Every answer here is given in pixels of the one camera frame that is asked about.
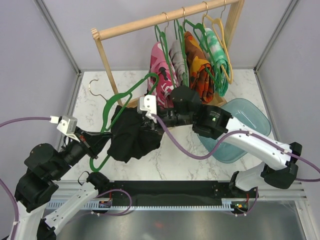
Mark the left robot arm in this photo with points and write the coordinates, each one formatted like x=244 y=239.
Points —
x=45 y=166

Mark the blue transparent plastic bin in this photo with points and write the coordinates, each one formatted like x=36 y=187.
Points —
x=251 y=116

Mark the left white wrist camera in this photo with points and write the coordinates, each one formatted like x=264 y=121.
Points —
x=66 y=124

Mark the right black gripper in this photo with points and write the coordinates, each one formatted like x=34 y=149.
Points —
x=149 y=124

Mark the green hanger with orange trousers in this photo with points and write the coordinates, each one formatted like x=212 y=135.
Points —
x=189 y=23

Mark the green white tie-dye trousers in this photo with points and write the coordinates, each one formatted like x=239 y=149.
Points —
x=217 y=57

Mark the black trousers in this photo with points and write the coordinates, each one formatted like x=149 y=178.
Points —
x=131 y=138

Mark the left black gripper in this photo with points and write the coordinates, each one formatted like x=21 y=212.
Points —
x=94 y=142

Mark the wooden clothes rack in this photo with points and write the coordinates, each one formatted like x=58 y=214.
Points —
x=227 y=30

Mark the pink camouflage trousers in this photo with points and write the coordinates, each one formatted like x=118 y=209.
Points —
x=167 y=77

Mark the green hanger with pink trousers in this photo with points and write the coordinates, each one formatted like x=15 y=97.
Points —
x=165 y=50

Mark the green hanger with tie-dye trousers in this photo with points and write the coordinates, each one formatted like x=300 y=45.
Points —
x=201 y=35

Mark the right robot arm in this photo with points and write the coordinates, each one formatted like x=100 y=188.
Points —
x=278 y=166

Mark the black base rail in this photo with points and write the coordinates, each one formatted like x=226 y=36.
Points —
x=121 y=197

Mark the green hanger with grey trousers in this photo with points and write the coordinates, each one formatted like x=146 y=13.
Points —
x=179 y=34

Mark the yellow hanger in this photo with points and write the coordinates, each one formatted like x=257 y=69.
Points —
x=218 y=28

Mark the grey trousers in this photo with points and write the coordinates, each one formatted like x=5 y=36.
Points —
x=179 y=63

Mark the orange patterned trousers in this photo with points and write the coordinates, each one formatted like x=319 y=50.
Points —
x=199 y=79

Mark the green hanger with black trousers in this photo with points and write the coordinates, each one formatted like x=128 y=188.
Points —
x=118 y=96

